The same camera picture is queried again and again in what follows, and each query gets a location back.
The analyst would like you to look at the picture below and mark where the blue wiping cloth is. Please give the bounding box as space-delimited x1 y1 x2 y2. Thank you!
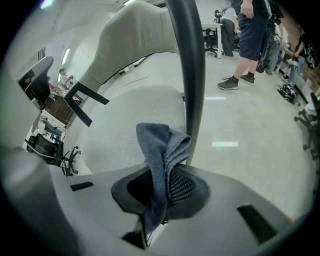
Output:
135 121 193 234

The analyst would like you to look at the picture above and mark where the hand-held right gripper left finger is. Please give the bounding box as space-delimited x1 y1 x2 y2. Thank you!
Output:
48 163 152 256

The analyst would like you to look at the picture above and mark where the black office chair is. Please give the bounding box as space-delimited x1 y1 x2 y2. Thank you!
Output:
24 133 83 177
204 9 223 58
293 91 320 161

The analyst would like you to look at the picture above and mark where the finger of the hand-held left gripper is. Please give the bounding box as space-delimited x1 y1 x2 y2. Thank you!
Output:
16 55 55 112

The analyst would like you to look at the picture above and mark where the light grey fabric seat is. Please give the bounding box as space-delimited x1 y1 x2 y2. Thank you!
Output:
63 0 206 176

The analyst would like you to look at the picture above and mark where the black floor equipment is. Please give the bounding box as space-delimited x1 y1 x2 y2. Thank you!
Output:
275 83 302 105

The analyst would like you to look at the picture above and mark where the brown staircase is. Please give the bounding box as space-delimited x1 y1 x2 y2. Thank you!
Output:
46 94 77 127

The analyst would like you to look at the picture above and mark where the white desk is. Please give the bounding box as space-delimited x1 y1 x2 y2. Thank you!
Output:
201 22 225 60

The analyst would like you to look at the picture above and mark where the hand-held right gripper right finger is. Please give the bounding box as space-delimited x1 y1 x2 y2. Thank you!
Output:
148 164 295 256

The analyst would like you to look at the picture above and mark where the long ceiling light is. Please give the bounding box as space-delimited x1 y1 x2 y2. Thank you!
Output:
61 47 71 65

